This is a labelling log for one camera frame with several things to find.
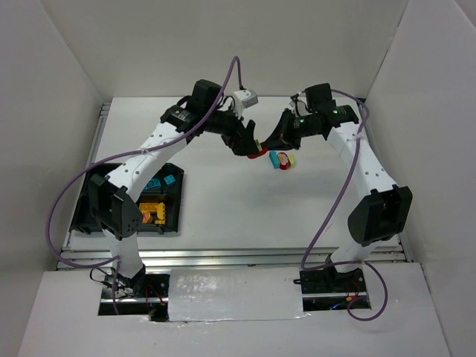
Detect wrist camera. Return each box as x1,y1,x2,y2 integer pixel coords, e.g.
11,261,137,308
290,92,309,117
232,89,259,111

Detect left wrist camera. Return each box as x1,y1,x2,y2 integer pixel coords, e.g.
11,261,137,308
232,89,259,111

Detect yellow lego brick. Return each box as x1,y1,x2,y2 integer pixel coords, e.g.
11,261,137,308
155,202,167,225

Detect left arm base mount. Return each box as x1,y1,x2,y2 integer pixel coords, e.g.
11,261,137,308
89,268,170,322

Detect small blue lego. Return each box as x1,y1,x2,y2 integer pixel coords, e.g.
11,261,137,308
164,175,176,186

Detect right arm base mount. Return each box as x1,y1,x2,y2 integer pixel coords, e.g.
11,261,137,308
293,268,370,312

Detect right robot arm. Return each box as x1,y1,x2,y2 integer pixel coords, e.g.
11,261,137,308
261,83,413,274

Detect orange L-shaped lego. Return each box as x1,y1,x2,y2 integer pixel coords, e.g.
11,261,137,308
139,202,158,213

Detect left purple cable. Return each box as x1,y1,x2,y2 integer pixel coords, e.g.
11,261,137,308
45,55,245,315

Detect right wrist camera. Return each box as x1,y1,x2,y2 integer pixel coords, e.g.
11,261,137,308
290,92,309,117

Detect orange printed lego brick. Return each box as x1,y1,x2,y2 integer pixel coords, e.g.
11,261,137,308
142,211,153,225

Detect black compartment tray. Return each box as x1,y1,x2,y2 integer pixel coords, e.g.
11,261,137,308
69,163,184,234

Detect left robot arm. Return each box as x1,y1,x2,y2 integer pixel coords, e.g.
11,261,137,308
88,80,259,294

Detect red arch lego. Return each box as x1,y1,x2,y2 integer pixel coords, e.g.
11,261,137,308
248,148,268,159

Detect aluminium front rail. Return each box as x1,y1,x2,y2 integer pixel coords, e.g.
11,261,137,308
62,246,407,270

